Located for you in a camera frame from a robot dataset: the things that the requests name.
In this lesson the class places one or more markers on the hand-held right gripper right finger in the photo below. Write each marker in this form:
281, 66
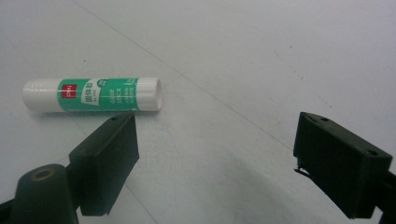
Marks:
339, 168

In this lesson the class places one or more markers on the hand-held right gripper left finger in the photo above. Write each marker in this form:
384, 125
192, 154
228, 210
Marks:
106, 161

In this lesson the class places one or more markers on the white and green glue stick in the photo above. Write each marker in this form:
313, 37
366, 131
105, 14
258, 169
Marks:
93, 95

